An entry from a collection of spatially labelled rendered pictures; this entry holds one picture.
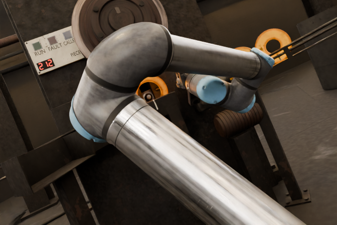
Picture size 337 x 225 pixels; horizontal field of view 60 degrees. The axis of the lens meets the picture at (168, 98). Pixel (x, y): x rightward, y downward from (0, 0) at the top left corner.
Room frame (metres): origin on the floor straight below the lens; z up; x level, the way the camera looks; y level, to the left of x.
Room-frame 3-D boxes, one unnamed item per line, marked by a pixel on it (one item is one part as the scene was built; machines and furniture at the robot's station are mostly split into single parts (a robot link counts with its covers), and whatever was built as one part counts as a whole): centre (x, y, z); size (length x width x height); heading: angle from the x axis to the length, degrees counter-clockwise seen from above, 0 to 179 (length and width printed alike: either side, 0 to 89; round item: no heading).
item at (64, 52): (1.51, 0.43, 1.15); 0.26 x 0.02 x 0.18; 101
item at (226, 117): (1.40, -0.27, 0.27); 0.22 x 0.13 x 0.53; 101
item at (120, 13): (1.37, 0.06, 1.11); 0.28 x 0.06 x 0.28; 101
